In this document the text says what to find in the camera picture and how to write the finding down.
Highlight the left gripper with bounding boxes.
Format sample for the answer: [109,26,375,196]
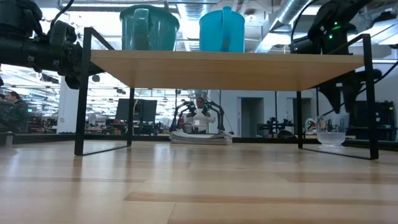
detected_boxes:
[40,20,105,90]

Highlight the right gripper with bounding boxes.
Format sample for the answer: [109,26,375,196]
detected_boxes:
[319,69,368,114]

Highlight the small clear glass cup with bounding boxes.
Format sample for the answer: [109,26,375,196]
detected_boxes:
[315,114,349,147]

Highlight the large teal speckled mug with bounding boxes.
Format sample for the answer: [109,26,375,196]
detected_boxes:
[119,4,181,52]

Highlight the blue plastic mug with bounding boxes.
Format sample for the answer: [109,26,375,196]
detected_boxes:
[198,6,246,53]

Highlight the black cabinet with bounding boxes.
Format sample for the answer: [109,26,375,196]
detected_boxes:
[349,100,397,141]

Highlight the black background monitors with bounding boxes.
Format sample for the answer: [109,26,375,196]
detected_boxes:
[114,98,158,123]

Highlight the background black robot arms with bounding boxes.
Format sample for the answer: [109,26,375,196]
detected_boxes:
[169,99,226,133]
[257,116,295,139]

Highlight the person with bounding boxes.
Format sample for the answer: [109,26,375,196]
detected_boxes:
[185,96,216,134]
[0,91,30,134]

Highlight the grey door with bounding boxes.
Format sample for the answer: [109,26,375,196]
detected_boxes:
[241,97,265,138]

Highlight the folded grey cloth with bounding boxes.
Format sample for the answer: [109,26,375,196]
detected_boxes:
[170,129,233,146]

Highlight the black metal table frame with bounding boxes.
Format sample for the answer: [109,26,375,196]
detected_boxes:
[0,132,398,145]

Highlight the ribbed silver ventilation duct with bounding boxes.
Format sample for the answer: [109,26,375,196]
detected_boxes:
[177,0,210,52]

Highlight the wooden shelf black metal frame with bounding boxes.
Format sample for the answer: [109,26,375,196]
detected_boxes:
[73,27,380,161]

